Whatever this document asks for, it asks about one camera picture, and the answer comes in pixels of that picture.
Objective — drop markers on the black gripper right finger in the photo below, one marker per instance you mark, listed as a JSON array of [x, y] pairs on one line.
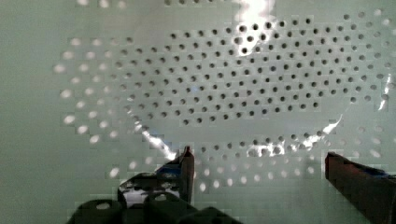
[[372, 191]]

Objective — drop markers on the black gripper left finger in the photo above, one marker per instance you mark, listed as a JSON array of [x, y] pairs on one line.
[[175, 177]]

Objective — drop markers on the mint green plastic strainer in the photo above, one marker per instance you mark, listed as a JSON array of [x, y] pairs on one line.
[[94, 92]]

